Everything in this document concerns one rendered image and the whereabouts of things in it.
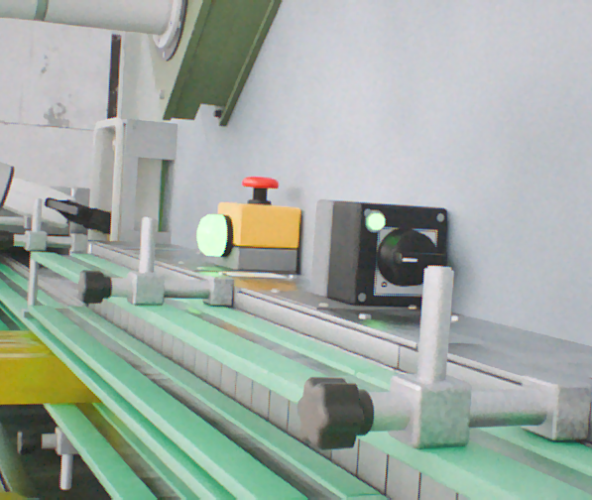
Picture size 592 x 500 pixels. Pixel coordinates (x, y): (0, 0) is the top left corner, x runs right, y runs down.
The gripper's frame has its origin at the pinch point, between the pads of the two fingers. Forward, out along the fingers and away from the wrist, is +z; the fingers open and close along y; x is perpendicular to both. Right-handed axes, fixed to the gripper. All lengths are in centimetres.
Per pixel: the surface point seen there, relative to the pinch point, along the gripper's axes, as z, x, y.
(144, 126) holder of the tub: -0.1, 15.0, 8.9
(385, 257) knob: 2, 0, 88
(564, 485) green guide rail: -7, -10, 124
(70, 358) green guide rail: -7.9, -17.6, 44.2
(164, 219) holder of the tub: 7.3, 2.8, 8.3
